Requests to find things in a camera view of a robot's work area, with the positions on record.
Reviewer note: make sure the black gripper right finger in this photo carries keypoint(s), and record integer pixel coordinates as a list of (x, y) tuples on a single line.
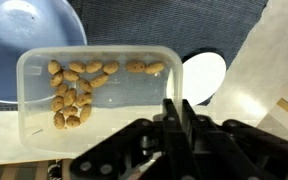
[(244, 153)]

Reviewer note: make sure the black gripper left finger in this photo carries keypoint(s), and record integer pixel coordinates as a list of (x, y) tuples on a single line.
[(124, 160)]

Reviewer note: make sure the clear plastic food container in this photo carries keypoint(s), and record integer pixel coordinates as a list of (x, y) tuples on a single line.
[(117, 128)]

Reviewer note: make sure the blue plastic bowl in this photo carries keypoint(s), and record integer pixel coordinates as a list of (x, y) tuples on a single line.
[(17, 40)]

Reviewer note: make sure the small white plate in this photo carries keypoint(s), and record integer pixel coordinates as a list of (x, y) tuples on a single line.
[(204, 76)]

